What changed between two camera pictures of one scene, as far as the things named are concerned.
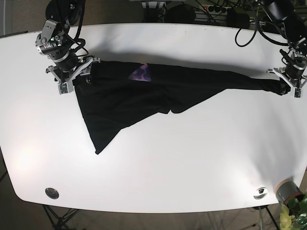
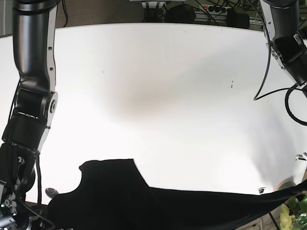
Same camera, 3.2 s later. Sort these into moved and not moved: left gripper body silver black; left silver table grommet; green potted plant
Moved: left gripper body silver black
Not moved: green potted plant; left silver table grommet
